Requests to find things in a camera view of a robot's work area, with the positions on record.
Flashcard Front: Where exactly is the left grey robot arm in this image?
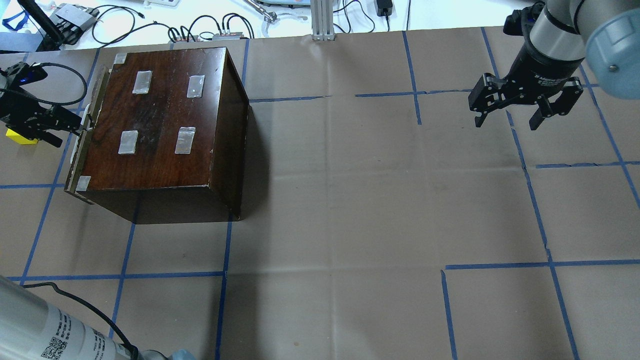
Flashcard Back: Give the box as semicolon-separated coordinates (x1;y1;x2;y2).
0;61;165;360

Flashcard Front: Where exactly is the black power adapter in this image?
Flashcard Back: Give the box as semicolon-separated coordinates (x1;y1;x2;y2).
375;0;394;18

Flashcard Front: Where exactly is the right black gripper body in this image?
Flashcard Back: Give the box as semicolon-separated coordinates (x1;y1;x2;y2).
468;44;585;117

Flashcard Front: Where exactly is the grey cable junction box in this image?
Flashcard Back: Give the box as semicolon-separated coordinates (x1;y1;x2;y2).
211;32;246;41

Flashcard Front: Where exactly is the yellow block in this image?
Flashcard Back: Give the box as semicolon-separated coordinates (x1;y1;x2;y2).
6;129;39;145

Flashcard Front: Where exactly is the aluminium profile post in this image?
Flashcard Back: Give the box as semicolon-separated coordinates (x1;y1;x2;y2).
310;0;335;41

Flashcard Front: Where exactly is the light wooden drawer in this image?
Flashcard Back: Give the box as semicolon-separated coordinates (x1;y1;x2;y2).
64;66;111;205

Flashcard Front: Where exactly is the black braided cable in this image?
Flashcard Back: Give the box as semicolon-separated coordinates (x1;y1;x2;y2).
22;282;139;358

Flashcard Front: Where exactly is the dark wooden drawer cabinet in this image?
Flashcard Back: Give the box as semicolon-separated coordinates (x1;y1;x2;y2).
77;47;250;224

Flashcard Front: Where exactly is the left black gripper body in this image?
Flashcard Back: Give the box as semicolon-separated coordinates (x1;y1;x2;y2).
0;63;83;138

